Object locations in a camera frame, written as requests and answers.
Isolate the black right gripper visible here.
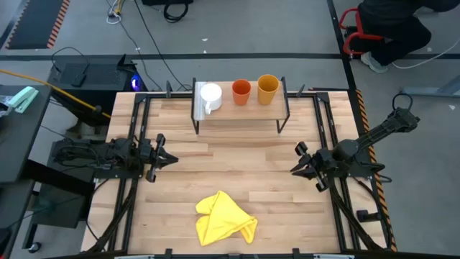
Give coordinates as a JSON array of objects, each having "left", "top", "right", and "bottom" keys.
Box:
[{"left": 290, "top": 141, "right": 338, "bottom": 193}]

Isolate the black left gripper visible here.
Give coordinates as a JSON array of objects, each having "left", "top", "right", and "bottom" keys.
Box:
[{"left": 139, "top": 133, "right": 180, "bottom": 183}]

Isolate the white ceramic mug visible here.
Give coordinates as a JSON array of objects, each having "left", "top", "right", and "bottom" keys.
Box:
[{"left": 199, "top": 83, "right": 223, "bottom": 116}]

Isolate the wooden shelf with black legs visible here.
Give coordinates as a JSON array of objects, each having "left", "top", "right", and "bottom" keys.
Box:
[{"left": 191, "top": 76, "right": 290, "bottom": 135}]

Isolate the mustard yellow cup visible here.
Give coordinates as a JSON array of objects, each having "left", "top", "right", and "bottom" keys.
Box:
[{"left": 257, "top": 73, "right": 280, "bottom": 106}]

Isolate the orange cup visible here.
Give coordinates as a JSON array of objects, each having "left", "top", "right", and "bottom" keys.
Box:
[{"left": 231, "top": 78, "right": 252, "bottom": 106}]

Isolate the orange black hazard tape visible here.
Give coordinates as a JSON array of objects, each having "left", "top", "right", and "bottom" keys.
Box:
[{"left": 355, "top": 89, "right": 398, "bottom": 253}]

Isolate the yellow cloth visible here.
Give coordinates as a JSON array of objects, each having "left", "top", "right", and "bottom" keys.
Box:
[{"left": 195, "top": 190, "right": 259, "bottom": 247}]

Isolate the black computer tower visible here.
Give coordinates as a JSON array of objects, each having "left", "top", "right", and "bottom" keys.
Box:
[{"left": 47, "top": 53, "right": 148, "bottom": 127}]

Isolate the black wheeled stand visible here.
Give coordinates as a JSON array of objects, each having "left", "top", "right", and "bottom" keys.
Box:
[{"left": 21, "top": 140, "right": 95, "bottom": 253}]

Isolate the small black device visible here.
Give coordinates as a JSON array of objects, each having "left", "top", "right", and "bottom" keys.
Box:
[{"left": 70, "top": 73, "right": 88, "bottom": 88}]

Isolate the red metal stool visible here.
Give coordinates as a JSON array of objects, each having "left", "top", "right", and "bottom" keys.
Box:
[{"left": 339, "top": 7, "right": 385, "bottom": 55}]

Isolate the black side table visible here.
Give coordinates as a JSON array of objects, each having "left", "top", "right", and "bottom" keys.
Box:
[{"left": 0, "top": 85, "right": 53, "bottom": 184}]

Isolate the grey metal beam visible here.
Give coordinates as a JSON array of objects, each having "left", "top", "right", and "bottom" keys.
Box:
[{"left": 399, "top": 73, "right": 460, "bottom": 98}]

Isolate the mint green stapler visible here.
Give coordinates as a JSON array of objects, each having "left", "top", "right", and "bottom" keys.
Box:
[{"left": 7, "top": 86, "right": 40, "bottom": 114}]

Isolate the person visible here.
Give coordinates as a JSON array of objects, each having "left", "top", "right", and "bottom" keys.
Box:
[{"left": 359, "top": 0, "right": 460, "bottom": 74}]

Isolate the black hazard-striped floor mat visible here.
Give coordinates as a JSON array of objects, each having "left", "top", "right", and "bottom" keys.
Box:
[{"left": 5, "top": 0, "right": 71, "bottom": 50}]

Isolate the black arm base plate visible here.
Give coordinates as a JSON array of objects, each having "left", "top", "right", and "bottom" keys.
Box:
[
  {"left": 93, "top": 150, "right": 147, "bottom": 180},
  {"left": 319, "top": 149, "right": 373, "bottom": 178}
]

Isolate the black clamp handle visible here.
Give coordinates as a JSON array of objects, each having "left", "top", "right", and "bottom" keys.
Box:
[
  {"left": 356, "top": 209, "right": 382, "bottom": 222},
  {"left": 360, "top": 161, "right": 386, "bottom": 174}
]

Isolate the black metal table frame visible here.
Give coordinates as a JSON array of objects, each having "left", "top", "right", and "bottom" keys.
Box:
[{"left": 86, "top": 83, "right": 392, "bottom": 255}]

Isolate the long black floor cable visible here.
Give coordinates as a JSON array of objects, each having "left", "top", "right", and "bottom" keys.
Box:
[{"left": 132, "top": 0, "right": 186, "bottom": 91}]

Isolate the yellow cable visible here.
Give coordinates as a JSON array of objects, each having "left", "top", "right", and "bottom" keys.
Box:
[{"left": 0, "top": 68, "right": 112, "bottom": 119}]

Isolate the coiled black cable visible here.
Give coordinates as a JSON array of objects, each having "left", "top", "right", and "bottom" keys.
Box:
[{"left": 163, "top": 0, "right": 190, "bottom": 24}]

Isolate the thin black looped cable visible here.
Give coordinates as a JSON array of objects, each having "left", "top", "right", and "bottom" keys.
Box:
[{"left": 51, "top": 46, "right": 90, "bottom": 76}]

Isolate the white cable bundle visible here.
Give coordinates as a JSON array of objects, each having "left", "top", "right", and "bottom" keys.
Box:
[{"left": 106, "top": 0, "right": 124, "bottom": 25}]

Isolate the long white cable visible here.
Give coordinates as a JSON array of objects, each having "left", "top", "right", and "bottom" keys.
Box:
[{"left": 391, "top": 37, "right": 460, "bottom": 70}]

